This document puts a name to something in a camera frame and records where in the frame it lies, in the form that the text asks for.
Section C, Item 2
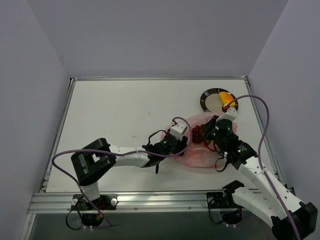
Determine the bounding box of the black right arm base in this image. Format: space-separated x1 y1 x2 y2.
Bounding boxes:
206 191 244 228

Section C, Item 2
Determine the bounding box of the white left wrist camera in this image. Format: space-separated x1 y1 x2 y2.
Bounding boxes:
169 122 188 140

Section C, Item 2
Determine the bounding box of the aluminium front frame rail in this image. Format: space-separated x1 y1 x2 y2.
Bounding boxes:
27 190 209 214

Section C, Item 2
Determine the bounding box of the dark rimmed plate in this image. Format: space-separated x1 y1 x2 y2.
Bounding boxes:
199 88 236 113

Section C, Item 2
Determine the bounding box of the yellow fake mango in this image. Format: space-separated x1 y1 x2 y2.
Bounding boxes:
219 91 234 105

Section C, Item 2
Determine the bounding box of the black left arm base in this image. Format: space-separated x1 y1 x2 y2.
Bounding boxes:
65 194 118 230

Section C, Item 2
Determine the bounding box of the red fake grape bunch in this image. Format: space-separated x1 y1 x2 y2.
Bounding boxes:
192 125 203 144

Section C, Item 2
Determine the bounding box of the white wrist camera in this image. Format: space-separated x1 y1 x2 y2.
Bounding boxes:
169 122 188 140
221 106 238 122

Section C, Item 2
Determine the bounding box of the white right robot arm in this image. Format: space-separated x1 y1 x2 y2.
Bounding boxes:
201 115 318 240

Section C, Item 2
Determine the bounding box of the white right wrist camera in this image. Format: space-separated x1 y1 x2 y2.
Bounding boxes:
221 106 238 122

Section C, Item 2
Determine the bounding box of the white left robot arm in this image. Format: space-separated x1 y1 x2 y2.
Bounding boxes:
71 132 188 210

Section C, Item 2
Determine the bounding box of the pink plastic bag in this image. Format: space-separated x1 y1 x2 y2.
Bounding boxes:
174 112 226 170

